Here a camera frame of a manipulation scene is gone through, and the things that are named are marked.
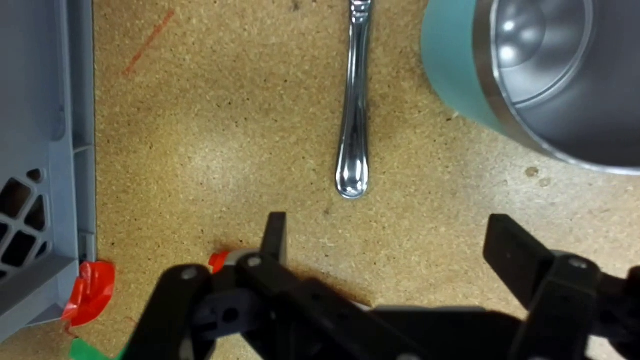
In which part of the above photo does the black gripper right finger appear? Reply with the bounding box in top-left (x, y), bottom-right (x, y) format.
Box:
top-left (483, 214), bottom-right (557, 311)

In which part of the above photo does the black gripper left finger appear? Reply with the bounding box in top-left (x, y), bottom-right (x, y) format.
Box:
top-left (260, 213), bottom-right (287, 262)

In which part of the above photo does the teal steel mug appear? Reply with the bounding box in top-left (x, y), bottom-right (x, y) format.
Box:
top-left (420, 0), bottom-right (640, 177)

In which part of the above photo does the red clamp piece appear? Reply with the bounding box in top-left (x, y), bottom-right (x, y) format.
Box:
top-left (63, 260), bottom-right (117, 327)

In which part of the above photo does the green tape marking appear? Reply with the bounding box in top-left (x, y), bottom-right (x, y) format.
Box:
top-left (69, 338), bottom-right (124, 360)

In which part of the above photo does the grey plastic crate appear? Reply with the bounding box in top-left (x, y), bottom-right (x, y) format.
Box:
top-left (0, 0), bottom-right (97, 343)

